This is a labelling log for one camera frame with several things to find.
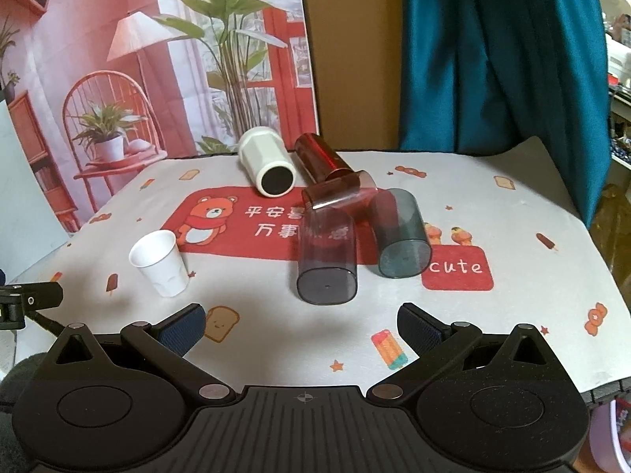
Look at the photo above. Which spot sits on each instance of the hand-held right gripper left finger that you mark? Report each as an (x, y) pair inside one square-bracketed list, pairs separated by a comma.
[(181, 329)]

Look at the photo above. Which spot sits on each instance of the white board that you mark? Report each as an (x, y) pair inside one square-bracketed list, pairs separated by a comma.
[(24, 192)]

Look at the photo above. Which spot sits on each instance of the teal curtain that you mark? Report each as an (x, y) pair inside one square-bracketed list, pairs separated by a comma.
[(493, 59)]

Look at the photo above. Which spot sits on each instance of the printed table mat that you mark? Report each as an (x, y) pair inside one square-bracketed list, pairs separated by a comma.
[(276, 335)]

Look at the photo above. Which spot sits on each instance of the dark teal translucent cup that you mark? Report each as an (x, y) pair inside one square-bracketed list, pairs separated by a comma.
[(402, 246)]

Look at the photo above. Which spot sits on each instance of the pink plastic item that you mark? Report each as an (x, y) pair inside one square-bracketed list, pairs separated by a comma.
[(609, 441)]

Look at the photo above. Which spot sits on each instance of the white paper cup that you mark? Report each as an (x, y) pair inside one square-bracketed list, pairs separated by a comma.
[(162, 268)]

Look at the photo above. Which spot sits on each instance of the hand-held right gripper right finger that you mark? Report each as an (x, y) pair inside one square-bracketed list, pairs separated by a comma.
[(420, 329)]

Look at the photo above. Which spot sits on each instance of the red translucent cup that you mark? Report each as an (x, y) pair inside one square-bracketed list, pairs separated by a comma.
[(323, 155)]

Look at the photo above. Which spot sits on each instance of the wall poster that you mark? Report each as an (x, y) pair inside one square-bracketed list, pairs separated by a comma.
[(74, 19)]

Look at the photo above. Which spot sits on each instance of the brown cardboard panel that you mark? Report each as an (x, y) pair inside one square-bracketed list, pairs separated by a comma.
[(350, 59)]

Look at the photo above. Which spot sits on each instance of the grey translucent cup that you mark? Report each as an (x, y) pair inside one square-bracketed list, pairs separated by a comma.
[(326, 276)]

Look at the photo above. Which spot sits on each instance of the white faceted cup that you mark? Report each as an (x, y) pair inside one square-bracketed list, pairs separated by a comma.
[(263, 155)]

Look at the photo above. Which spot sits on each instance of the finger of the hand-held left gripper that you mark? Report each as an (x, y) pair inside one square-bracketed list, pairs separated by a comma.
[(29, 300)]

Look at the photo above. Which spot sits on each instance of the cluttered shelf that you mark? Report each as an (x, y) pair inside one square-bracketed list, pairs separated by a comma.
[(618, 59)]

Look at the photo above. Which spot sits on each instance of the brown translucent cup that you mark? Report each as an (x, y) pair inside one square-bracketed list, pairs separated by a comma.
[(335, 192)]

